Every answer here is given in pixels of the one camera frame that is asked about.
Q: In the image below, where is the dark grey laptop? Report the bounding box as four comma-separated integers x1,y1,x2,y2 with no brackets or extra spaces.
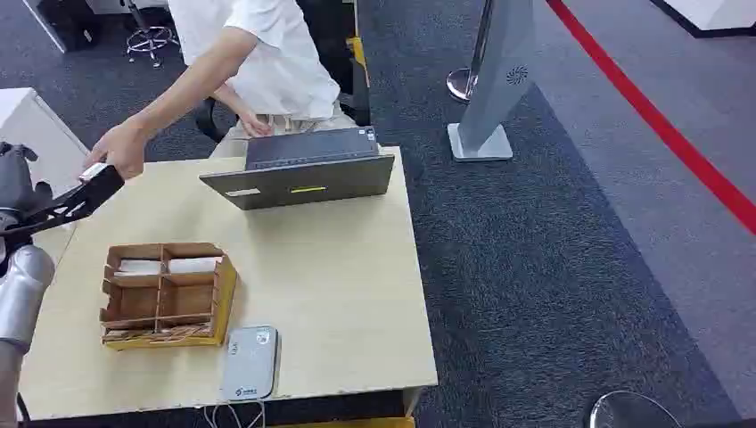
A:
199,126,396,212

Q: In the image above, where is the yellow black post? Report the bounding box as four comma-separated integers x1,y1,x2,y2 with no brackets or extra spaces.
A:
345,0,372,127

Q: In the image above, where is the chrome stool base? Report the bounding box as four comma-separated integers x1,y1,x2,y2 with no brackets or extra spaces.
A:
120,0,180,69

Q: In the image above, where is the white platform with black edge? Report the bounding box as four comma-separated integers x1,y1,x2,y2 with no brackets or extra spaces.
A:
649,0,756,39

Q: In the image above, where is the black case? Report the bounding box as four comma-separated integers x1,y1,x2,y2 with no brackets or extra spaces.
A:
35,0,101,54

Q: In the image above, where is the person's right hand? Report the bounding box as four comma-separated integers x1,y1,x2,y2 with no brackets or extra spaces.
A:
84,119,149,181

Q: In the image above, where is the chrome stanchion post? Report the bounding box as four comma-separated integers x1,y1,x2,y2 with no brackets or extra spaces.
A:
446,0,495,103

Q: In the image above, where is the white card stack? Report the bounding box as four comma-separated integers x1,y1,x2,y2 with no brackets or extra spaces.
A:
113,259,161,277
168,256,225,276

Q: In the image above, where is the grey kiosk stand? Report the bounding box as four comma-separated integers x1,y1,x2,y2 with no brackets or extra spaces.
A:
447,0,538,163

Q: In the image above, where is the white cable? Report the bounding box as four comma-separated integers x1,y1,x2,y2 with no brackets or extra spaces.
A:
202,399,267,428

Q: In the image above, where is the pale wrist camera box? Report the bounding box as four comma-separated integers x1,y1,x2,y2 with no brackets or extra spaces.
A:
78,162,111,183

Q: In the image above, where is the person's left hand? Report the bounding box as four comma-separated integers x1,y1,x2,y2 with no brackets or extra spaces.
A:
238,109,275,139

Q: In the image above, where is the round chrome stanchion base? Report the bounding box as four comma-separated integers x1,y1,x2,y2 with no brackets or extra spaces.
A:
584,390,683,428

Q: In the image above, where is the person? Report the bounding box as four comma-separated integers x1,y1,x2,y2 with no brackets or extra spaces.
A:
84,0,363,181

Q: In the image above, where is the wooden divided card box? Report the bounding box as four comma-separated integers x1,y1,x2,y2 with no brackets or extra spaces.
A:
99,242,239,350

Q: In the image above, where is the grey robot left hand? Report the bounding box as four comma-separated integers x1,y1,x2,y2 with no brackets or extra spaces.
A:
0,141,55,218

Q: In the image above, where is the white cabinet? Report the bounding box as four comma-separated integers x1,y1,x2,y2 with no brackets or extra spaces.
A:
0,86,91,264

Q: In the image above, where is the grey router box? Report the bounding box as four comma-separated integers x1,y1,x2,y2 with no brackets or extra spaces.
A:
219,325,282,403

